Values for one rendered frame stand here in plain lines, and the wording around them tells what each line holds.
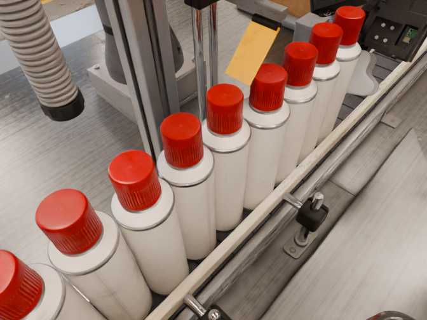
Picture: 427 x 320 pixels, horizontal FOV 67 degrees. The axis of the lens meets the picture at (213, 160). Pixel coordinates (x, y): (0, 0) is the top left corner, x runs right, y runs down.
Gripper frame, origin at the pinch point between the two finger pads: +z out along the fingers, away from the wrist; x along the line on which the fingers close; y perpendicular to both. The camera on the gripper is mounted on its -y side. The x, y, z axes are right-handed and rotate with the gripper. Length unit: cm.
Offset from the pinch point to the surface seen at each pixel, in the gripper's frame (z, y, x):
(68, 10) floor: 46, -267, 108
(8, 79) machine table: 24, -61, -20
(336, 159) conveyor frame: 7.5, 5.9, -1.7
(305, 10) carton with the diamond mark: -11.6, -24.8, 31.5
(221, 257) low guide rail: 16.8, 4.7, -25.1
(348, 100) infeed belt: 0.6, 0.5, 9.9
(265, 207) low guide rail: 12.5, 4.5, -17.9
